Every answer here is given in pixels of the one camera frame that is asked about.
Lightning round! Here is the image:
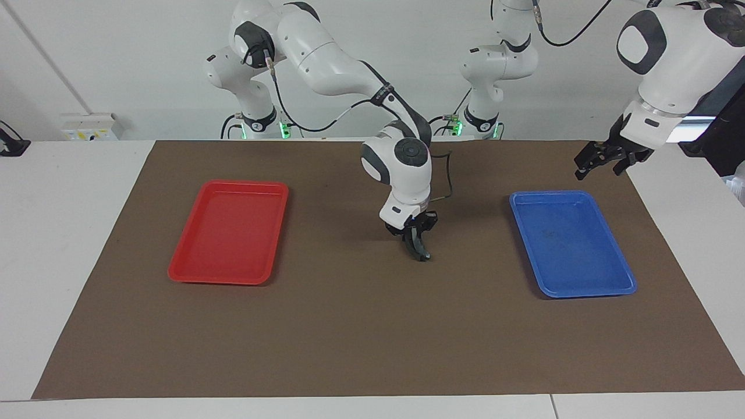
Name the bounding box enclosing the white wall outlet box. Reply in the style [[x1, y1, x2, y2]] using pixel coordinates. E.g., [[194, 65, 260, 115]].
[[60, 113, 124, 142]]

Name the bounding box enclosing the clear plastic container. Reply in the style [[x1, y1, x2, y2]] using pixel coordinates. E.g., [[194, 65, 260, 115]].
[[725, 163, 745, 207]]

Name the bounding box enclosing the brown table mat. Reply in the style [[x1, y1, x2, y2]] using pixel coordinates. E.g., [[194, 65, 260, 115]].
[[32, 140, 745, 400]]

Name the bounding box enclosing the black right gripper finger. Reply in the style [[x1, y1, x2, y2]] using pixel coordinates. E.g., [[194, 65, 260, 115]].
[[401, 229, 423, 260], [420, 218, 438, 257]]

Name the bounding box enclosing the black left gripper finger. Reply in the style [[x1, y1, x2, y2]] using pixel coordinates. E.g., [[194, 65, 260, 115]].
[[612, 152, 638, 177], [574, 142, 615, 180]]

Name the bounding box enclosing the red plastic tray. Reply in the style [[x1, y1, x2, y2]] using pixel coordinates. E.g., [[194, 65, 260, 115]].
[[168, 179, 289, 286]]

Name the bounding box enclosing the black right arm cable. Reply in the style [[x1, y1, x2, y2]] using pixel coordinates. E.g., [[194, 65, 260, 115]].
[[264, 49, 455, 203]]

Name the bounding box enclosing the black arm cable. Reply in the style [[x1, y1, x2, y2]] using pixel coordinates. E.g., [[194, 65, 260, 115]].
[[528, 0, 613, 48], [264, 49, 455, 203]]

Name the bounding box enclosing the black desk clamp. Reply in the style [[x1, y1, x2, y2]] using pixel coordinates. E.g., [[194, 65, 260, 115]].
[[0, 120, 31, 157]]

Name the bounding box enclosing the dark monitor screen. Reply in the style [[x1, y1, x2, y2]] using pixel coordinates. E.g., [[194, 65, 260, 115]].
[[664, 55, 745, 178]]

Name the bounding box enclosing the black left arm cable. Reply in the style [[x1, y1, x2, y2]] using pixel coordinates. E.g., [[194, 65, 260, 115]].
[[528, 0, 613, 48]]

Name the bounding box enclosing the blue plastic tray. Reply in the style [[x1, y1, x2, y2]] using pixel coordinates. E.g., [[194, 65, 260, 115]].
[[509, 190, 637, 299]]

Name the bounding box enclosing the long curved brake pad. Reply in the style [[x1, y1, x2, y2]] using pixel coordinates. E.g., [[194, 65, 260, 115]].
[[406, 226, 431, 259]]

